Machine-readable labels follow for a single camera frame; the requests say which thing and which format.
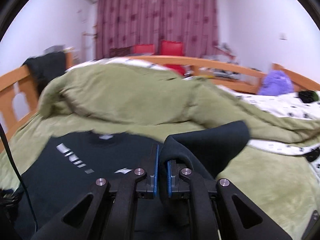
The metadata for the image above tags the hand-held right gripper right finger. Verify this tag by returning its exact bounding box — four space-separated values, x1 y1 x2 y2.
167 159 293 240

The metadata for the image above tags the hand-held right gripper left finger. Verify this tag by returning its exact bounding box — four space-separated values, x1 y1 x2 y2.
31 144 160 240

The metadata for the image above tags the black knit sweater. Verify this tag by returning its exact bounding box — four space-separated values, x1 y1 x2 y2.
15 121 250 240

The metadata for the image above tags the green quilt with printed lining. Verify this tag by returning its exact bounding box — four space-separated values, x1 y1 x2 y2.
37 56 320 178

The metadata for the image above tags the green bed sheet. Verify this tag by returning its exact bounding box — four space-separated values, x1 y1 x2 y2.
0 110 318 240

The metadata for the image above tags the red chair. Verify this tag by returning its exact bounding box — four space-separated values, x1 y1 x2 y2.
160 39 186 77
132 44 155 55

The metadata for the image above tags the dark wooden cabinet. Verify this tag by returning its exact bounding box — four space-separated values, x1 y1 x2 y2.
109 46 135 57

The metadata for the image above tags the cluttered desk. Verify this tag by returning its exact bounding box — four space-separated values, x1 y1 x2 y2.
202 44 242 63

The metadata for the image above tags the purple plush toy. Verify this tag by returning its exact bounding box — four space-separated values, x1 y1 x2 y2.
257 70 293 96

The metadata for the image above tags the black hanging clothing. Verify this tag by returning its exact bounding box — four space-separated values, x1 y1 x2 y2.
24 51 68 95

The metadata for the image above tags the wooden rack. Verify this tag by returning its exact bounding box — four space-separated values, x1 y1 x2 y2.
81 24 99 63

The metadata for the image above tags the black round object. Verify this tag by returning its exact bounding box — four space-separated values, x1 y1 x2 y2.
297 90 319 103

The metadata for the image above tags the black cable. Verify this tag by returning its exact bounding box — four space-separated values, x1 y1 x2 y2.
0 121 38 233

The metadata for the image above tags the wooden bed frame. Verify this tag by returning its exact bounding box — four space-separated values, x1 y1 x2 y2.
0 46 320 153

